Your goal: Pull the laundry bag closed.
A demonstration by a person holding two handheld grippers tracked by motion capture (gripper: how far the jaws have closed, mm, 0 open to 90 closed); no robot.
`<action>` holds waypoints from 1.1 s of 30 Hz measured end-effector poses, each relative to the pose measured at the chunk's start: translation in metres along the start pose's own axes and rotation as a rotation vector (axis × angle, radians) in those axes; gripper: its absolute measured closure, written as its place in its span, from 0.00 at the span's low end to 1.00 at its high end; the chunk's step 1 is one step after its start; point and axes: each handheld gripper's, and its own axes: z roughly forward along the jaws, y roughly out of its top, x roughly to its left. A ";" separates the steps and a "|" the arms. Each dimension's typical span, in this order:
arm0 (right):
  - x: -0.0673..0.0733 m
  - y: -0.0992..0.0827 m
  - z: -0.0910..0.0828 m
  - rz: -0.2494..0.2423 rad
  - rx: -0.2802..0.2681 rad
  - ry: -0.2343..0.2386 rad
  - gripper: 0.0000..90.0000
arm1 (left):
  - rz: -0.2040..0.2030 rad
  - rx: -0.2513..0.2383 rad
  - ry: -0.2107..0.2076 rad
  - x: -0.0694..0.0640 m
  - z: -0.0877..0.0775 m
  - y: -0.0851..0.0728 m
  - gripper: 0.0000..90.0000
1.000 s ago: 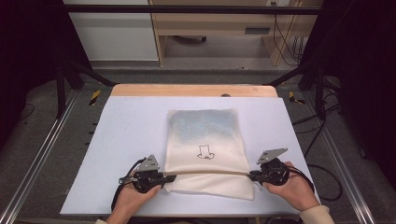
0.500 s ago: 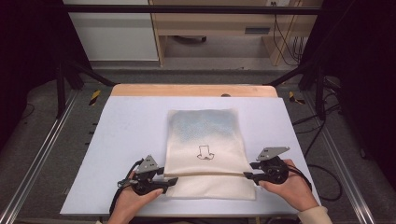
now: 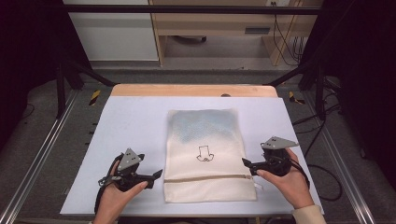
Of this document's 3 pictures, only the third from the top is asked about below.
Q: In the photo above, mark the white foam board mat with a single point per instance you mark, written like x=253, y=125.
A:
x=134, y=124

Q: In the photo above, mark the black curtain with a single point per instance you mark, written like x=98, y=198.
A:
x=28, y=56
x=367, y=77

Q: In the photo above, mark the yellow black tape strip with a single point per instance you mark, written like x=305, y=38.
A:
x=294, y=98
x=95, y=97

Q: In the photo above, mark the grey label on desk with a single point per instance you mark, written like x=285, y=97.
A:
x=257, y=30

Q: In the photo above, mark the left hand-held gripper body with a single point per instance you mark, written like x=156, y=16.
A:
x=129, y=174

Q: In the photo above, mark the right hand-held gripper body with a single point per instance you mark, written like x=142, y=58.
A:
x=277, y=161

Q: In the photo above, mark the wooden desk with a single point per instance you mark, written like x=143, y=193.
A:
x=218, y=21

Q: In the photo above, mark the black horizontal frame bar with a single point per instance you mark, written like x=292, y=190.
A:
x=186, y=9

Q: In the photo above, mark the white cabinet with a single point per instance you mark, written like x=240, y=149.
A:
x=115, y=34

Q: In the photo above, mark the cream mesh zipper laundry bag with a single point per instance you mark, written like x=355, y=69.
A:
x=205, y=183

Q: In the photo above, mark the black metal stand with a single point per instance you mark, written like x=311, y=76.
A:
x=320, y=93
x=60, y=90

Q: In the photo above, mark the aluminium rail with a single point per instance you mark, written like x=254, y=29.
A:
x=40, y=149
x=339, y=155

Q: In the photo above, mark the person's right hand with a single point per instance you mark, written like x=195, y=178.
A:
x=292, y=186

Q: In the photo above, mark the person's left hand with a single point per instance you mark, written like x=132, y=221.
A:
x=113, y=202

